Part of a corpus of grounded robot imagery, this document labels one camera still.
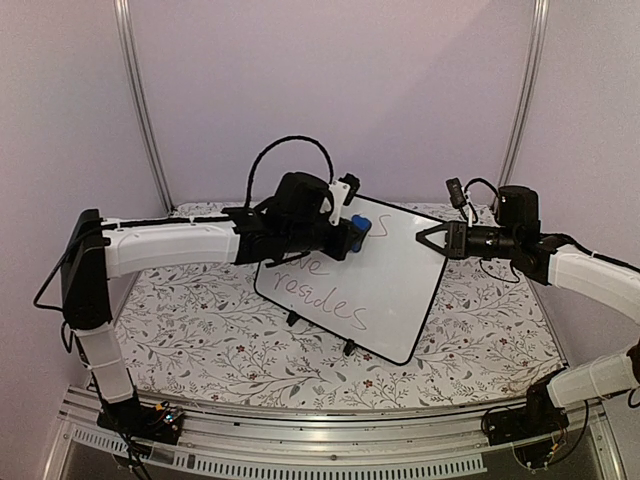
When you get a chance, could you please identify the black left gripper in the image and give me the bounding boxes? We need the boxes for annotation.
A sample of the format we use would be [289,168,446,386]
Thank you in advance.
[286,219,363,262]

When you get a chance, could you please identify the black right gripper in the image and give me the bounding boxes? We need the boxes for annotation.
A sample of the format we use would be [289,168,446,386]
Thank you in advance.
[415,223,518,263]

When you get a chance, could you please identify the blue whiteboard eraser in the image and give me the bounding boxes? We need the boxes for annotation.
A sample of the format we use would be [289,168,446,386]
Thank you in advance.
[350,215,372,253]

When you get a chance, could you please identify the small black-framed whiteboard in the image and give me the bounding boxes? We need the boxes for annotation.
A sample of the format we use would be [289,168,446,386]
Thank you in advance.
[254,196,447,365]

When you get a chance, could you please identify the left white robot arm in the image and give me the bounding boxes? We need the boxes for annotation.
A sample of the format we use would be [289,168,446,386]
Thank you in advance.
[60,172,367,434]

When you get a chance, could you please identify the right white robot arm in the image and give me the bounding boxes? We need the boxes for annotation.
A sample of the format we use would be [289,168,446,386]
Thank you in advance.
[415,185,639,436]

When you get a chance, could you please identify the floral patterned table mat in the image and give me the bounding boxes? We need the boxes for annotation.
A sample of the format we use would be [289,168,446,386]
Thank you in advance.
[94,200,571,410]

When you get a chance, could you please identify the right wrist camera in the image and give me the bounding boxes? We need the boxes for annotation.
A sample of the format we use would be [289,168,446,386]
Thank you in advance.
[445,178,467,209]

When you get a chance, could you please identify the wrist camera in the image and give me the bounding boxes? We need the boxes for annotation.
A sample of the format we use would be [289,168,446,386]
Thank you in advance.
[340,173,361,206]
[445,178,467,209]

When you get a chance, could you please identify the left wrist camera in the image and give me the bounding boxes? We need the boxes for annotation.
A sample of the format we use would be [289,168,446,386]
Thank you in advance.
[340,173,361,206]

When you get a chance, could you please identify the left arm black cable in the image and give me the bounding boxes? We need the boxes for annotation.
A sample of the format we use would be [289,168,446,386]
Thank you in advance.
[245,134,335,211]

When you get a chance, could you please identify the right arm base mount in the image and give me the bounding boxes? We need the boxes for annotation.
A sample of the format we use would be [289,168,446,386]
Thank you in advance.
[480,395,569,446]

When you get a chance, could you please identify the right aluminium corner post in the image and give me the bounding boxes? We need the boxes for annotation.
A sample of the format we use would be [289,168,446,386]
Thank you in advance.
[497,0,550,186]

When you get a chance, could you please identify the aluminium corner post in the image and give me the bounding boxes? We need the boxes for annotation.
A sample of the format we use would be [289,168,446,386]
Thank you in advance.
[113,0,174,212]
[497,0,550,186]

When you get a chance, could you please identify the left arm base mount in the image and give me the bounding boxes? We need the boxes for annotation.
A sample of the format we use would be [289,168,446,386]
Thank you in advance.
[97,397,184,445]

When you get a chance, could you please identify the left aluminium corner post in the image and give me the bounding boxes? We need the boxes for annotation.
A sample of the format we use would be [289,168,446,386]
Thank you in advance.
[113,0,174,212]

